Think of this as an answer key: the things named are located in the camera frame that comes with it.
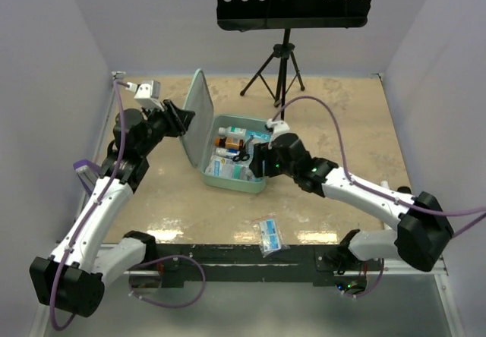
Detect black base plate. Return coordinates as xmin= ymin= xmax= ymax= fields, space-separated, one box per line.
xmin=131 ymin=244 xmax=380 ymax=293

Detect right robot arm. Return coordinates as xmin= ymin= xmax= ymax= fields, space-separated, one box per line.
xmin=250 ymin=133 xmax=453 ymax=272

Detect black cylinder object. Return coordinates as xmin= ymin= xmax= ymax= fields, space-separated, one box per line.
xmin=397 ymin=186 xmax=412 ymax=194

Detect aluminium frame rail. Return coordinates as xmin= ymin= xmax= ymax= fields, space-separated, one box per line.
xmin=28 ymin=71 xmax=126 ymax=337

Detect small blue white sachet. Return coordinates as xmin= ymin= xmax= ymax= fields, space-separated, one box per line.
xmin=251 ymin=215 xmax=290 ymax=258

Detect white blue bandage roll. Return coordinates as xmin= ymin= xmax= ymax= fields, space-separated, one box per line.
xmin=215 ymin=147 xmax=239 ymax=159

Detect white gauze dressing packet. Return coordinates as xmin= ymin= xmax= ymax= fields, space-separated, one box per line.
xmin=205 ymin=155 xmax=247 ymax=180

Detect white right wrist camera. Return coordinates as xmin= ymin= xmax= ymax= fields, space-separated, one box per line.
xmin=265 ymin=118 xmax=290 ymax=136

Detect purple cable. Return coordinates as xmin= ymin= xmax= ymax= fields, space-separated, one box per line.
xmin=49 ymin=80 xmax=207 ymax=331
xmin=271 ymin=96 xmax=486 ymax=300

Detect light blue foil pouch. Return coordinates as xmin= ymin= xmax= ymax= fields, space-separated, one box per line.
xmin=245 ymin=130 xmax=271 ymax=147

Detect teal header clear packet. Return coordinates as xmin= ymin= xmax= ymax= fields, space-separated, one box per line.
xmin=232 ymin=164 xmax=257 ymax=182

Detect brown bottle orange cap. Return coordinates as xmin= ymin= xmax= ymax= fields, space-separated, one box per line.
xmin=215 ymin=137 xmax=245 ymax=151

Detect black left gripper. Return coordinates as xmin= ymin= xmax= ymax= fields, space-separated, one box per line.
xmin=137 ymin=99 xmax=195 ymax=157

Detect black music stand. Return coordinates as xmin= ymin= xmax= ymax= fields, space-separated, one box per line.
xmin=216 ymin=0 xmax=371 ymax=106

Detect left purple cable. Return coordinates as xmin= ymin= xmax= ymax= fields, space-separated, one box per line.
xmin=49 ymin=80 xmax=207 ymax=331

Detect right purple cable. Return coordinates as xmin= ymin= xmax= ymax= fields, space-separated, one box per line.
xmin=271 ymin=96 xmax=486 ymax=300

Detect purple box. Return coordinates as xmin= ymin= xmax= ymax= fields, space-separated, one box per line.
xmin=73 ymin=159 xmax=101 ymax=196

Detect white plastic bottle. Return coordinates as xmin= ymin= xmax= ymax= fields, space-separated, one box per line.
xmin=218 ymin=126 xmax=247 ymax=139

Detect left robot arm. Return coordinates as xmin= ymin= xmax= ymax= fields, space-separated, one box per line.
xmin=29 ymin=99 xmax=196 ymax=317

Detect mint green medicine case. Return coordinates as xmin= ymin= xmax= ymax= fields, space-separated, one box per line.
xmin=181 ymin=68 xmax=270 ymax=194

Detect black handled scissors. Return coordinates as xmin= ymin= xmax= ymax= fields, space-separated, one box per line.
xmin=232 ymin=136 xmax=254 ymax=162

